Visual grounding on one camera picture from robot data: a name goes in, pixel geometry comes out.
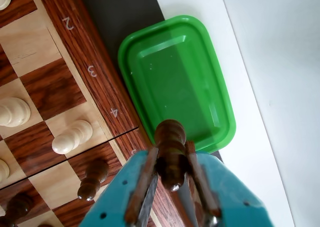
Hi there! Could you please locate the green plastic tray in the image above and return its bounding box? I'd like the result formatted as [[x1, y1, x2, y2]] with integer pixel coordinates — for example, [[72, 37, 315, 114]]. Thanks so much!
[[117, 14, 237, 153]]

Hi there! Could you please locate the dark brown chess pawn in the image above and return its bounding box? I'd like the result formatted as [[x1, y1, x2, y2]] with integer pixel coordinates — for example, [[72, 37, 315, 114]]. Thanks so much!
[[4, 192, 35, 227], [76, 158, 110, 202]]

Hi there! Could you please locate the light wood chess queen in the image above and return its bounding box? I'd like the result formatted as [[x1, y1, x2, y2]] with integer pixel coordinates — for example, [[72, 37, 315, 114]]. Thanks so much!
[[0, 96, 31, 128]]

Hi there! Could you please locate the wooden folding chess board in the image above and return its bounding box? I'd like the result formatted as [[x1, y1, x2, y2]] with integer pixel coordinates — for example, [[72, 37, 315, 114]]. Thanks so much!
[[0, 0, 183, 227]]

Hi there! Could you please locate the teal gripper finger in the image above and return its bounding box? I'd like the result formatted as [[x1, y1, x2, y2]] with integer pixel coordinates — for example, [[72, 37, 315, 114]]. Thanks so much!
[[79, 146, 160, 227], [185, 140, 275, 227]]

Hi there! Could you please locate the dark brown chess bishop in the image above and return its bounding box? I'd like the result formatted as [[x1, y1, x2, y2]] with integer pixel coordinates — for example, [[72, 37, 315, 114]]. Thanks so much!
[[153, 118, 187, 193]]

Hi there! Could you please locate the light wood chess knight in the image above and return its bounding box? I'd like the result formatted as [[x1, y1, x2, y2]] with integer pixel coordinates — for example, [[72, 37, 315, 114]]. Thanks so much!
[[0, 159, 11, 184]]

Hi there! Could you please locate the dark grey table mat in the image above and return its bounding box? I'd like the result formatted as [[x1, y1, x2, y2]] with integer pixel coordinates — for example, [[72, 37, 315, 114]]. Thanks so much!
[[76, 0, 226, 227]]

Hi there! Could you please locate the light wood chess pawn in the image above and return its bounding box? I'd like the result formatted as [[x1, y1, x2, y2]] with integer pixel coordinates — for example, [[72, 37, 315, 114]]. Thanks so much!
[[51, 119, 94, 155]]

